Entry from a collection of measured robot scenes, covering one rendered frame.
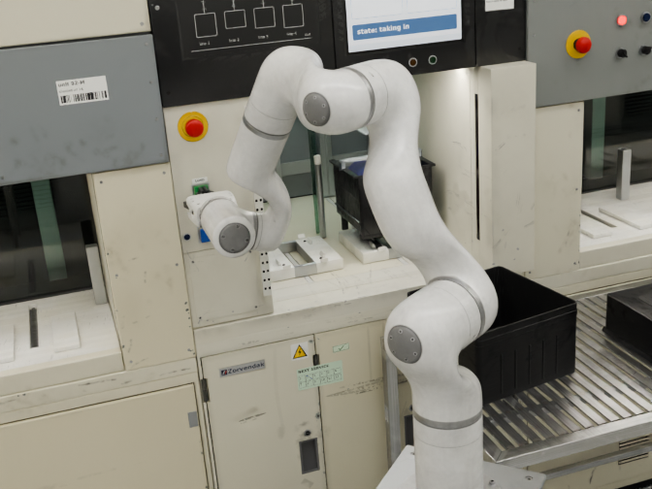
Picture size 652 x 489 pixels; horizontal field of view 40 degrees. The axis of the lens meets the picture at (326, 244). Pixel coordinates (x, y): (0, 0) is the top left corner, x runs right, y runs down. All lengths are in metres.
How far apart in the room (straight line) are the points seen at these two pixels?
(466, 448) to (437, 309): 0.28
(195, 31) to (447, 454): 1.01
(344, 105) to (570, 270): 1.25
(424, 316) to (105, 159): 0.87
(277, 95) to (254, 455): 1.09
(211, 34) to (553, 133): 0.90
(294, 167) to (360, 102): 1.64
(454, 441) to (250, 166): 0.60
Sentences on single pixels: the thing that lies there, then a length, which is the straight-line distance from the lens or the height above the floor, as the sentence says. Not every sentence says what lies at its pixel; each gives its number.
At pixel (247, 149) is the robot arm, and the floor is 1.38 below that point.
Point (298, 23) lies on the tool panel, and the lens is 2.00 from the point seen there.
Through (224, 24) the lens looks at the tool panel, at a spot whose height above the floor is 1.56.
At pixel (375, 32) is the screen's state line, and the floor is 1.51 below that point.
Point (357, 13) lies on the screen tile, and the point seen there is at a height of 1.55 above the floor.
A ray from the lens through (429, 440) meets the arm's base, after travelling 1.54.
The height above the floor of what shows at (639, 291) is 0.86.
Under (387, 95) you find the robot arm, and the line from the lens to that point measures 1.43.
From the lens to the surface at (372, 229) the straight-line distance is 2.39.
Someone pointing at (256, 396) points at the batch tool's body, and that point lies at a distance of 2.24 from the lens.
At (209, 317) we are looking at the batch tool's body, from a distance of 2.12.
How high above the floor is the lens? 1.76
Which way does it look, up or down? 20 degrees down
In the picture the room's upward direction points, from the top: 4 degrees counter-clockwise
